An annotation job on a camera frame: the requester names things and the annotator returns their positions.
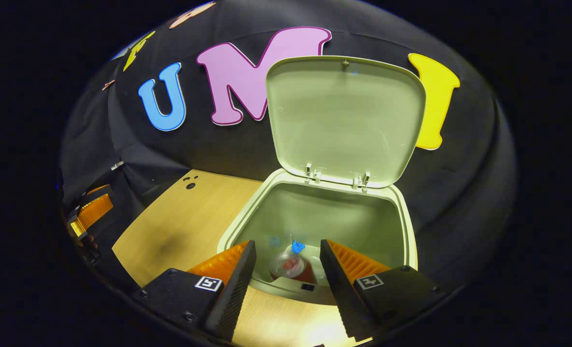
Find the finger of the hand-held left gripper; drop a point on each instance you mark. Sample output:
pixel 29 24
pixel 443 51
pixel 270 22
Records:
pixel 95 212
pixel 95 195

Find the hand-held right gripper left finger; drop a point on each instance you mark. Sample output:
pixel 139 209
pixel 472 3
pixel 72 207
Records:
pixel 235 294

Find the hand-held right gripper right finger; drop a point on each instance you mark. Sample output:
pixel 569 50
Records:
pixel 341 294

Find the red pop can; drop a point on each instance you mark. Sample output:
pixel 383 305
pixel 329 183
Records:
pixel 291 267

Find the blue paper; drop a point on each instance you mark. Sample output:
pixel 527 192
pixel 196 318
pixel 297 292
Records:
pixel 298 247

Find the green desktop garbage bin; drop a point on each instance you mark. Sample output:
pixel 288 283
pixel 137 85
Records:
pixel 344 115

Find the wooden desktop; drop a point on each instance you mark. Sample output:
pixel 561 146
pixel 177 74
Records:
pixel 184 226

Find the white cloth clip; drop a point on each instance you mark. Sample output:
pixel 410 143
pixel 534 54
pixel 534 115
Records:
pixel 117 165

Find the copper cloth clip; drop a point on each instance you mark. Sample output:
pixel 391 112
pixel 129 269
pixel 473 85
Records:
pixel 108 85

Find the black backdrop cloth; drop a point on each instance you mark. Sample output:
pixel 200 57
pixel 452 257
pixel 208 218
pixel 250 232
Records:
pixel 459 193

